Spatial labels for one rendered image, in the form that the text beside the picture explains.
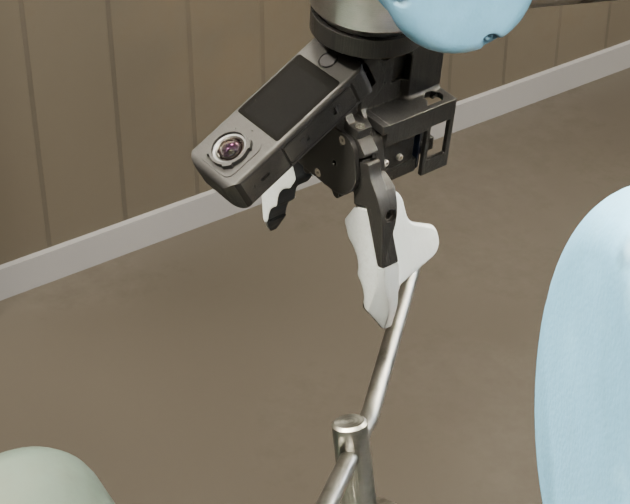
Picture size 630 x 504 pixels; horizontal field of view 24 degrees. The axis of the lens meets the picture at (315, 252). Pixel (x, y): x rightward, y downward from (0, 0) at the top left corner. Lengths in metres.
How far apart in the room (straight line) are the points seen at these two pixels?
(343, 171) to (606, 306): 0.53
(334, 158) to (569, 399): 0.51
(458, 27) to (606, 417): 0.36
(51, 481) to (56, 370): 2.18
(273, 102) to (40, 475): 0.28
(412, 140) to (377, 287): 0.10
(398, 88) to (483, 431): 2.07
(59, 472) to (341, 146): 0.28
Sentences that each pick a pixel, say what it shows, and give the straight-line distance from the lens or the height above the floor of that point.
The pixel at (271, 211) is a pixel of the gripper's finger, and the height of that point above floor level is 1.36.
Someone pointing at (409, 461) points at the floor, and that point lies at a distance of 2.87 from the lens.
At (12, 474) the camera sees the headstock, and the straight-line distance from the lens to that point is 0.96.
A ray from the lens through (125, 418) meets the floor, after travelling 2.99.
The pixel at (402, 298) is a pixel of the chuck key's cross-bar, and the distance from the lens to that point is 1.01.
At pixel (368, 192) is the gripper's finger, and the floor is 1.42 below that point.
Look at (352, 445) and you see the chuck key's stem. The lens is 0.88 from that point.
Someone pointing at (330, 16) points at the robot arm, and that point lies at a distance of 0.86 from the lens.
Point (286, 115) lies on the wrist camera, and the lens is 0.87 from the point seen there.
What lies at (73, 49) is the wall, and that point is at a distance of 3.21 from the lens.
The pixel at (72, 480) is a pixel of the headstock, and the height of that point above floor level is 1.25.
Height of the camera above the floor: 1.88
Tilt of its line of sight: 33 degrees down
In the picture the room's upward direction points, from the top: straight up
